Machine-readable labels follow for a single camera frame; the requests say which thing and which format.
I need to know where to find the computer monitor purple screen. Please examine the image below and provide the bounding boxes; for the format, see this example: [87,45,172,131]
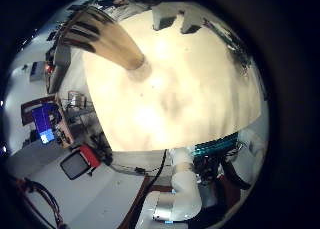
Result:
[30,103,57,145]

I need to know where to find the cardboard box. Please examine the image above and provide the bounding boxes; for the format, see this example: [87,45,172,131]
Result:
[29,60,48,83]

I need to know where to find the teal striped strip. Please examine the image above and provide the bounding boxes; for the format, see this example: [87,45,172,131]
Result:
[192,132,240,158]

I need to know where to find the wooden office desk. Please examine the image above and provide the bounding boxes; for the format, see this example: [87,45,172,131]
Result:
[19,93,76,149]

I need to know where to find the thin black cable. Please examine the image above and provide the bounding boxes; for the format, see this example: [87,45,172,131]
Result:
[124,148,168,229]

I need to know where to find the tall gold cylinder vase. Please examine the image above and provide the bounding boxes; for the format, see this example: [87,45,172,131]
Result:
[59,5,147,71]

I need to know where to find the black mesh red seat chair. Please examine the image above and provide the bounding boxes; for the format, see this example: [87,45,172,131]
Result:
[59,143,102,181]

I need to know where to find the left hand cable bundle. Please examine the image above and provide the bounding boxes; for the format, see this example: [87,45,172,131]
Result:
[11,176,69,229]

